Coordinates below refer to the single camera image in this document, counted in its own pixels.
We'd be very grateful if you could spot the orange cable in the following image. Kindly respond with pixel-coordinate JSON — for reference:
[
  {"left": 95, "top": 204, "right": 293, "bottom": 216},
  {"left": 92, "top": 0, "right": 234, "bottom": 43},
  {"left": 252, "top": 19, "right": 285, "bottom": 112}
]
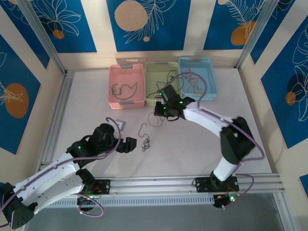
[
  {"left": 189, "top": 76, "right": 205, "bottom": 94},
  {"left": 181, "top": 68, "right": 202, "bottom": 84}
]

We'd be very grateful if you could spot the green plastic basket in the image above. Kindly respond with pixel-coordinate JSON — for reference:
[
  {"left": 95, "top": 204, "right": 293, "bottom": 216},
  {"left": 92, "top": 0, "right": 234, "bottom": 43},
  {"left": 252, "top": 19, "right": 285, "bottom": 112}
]
[{"left": 144, "top": 61, "right": 182, "bottom": 107}]

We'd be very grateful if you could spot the blue plastic basket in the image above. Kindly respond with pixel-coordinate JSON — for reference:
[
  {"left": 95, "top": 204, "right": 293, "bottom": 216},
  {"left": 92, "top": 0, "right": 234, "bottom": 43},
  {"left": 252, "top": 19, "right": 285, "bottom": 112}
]
[{"left": 178, "top": 57, "right": 219, "bottom": 102}]

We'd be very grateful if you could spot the pink plastic basket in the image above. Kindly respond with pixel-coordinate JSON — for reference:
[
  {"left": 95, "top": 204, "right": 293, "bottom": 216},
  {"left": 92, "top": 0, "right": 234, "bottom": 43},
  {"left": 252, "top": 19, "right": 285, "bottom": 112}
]
[{"left": 108, "top": 64, "right": 146, "bottom": 111}]

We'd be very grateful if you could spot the black controller board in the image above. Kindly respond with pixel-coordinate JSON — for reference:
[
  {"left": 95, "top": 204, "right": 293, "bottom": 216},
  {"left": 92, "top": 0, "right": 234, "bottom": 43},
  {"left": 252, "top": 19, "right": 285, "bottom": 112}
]
[
  {"left": 213, "top": 192, "right": 241, "bottom": 209},
  {"left": 77, "top": 194, "right": 98, "bottom": 212}
]

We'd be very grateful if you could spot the purple sleeved arm cable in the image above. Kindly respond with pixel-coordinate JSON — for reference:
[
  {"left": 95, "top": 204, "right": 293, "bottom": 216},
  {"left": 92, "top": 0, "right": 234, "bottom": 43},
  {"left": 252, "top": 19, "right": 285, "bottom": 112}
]
[
  {"left": 0, "top": 117, "right": 121, "bottom": 228},
  {"left": 167, "top": 71, "right": 265, "bottom": 209}
]

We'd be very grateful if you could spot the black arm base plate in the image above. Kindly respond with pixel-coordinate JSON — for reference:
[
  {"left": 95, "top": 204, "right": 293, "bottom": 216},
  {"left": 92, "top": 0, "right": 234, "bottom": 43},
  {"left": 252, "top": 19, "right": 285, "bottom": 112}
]
[
  {"left": 192, "top": 177, "right": 240, "bottom": 193},
  {"left": 83, "top": 179, "right": 111, "bottom": 195}
]

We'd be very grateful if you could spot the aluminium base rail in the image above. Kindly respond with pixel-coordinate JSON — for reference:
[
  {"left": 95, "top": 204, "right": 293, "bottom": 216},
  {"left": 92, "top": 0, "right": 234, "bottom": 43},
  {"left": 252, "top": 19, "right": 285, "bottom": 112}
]
[{"left": 38, "top": 174, "right": 287, "bottom": 202}]

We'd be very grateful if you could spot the grey slotted cable duct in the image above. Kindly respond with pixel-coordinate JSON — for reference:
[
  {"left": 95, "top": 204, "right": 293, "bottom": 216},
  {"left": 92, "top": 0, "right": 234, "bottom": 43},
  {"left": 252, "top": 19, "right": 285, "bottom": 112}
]
[{"left": 45, "top": 195, "right": 215, "bottom": 208}]

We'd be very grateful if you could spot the aluminium side rail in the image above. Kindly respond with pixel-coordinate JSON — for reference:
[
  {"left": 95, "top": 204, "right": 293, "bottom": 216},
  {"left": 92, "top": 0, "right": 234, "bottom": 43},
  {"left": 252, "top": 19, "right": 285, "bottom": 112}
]
[{"left": 38, "top": 71, "right": 75, "bottom": 167}]

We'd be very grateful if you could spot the blue floral wall panel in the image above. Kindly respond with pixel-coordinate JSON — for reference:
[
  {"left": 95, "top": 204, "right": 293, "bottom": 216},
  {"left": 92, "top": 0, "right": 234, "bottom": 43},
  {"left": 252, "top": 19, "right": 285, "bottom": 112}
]
[
  {"left": 261, "top": 14, "right": 308, "bottom": 149},
  {"left": 0, "top": 0, "right": 51, "bottom": 70},
  {"left": 105, "top": 0, "right": 192, "bottom": 52},
  {"left": 203, "top": 0, "right": 264, "bottom": 51},
  {"left": 250, "top": 0, "right": 296, "bottom": 65},
  {"left": 30, "top": 0, "right": 98, "bottom": 54},
  {"left": 0, "top": 33, "right": 42, "bottom": 155}
]

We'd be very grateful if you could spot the aluminium corner post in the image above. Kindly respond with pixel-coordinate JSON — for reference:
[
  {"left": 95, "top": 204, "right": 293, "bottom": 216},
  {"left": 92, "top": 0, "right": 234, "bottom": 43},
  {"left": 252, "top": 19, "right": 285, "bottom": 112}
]
[
  {"left": 235, "top": 0, "right": 281, "bottom": 69},
  {"left": 18, "top": 0, "right": 68, "bottom": 76}
]

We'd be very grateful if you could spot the aluminium frame leg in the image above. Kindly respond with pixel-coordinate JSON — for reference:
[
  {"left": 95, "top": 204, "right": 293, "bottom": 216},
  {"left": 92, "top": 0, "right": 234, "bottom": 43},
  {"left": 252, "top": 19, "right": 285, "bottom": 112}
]
[{"left": 274, "top": 190, "right": 293, "bottom": 231}]

